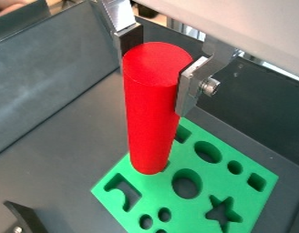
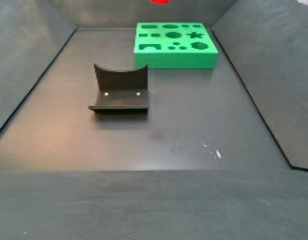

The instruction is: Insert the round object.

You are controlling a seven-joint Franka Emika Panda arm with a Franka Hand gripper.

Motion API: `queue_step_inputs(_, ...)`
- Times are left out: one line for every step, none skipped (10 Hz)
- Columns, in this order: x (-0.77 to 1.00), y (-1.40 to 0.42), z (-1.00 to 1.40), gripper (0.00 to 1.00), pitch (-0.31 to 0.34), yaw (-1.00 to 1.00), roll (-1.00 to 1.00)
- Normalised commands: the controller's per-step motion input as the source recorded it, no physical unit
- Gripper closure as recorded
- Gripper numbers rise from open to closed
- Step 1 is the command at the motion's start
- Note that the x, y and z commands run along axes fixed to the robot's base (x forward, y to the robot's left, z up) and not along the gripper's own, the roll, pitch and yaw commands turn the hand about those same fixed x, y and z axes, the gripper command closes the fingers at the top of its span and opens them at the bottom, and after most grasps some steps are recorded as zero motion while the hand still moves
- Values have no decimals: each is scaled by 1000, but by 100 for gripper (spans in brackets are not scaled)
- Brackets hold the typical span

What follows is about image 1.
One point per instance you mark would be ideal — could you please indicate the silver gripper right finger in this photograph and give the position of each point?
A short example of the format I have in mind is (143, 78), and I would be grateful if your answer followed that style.
(195, 79)

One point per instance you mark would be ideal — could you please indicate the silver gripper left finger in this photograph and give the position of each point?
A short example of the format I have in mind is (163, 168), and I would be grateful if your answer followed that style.
(126, 30)

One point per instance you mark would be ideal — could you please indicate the red cylinder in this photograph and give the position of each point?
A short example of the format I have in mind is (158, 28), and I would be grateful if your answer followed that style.
(151, 68)

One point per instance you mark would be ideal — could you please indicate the green shape sorter board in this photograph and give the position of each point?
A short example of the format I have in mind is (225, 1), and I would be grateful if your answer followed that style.
(211, 191)

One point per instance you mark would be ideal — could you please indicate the black bracket with screw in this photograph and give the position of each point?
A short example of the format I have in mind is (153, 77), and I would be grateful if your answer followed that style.
(28, 221)

